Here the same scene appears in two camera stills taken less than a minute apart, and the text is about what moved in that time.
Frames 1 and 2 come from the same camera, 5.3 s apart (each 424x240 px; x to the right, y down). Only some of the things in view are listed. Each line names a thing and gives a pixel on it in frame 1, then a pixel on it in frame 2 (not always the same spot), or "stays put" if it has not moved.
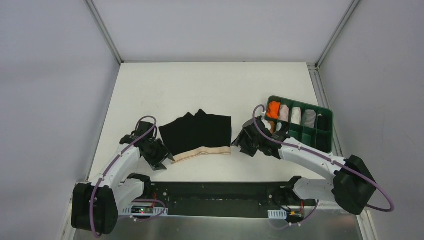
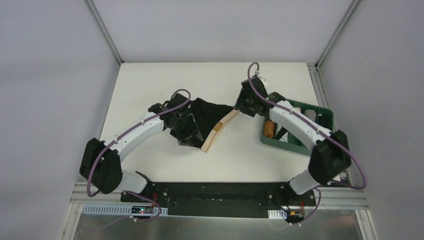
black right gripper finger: (238, 140) to (240, 103)
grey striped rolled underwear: (310, 117) stays put
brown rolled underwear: (272, 124) stays put
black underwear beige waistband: (188, 136) to (209, 117)
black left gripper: (157, 156) to (189, 133)
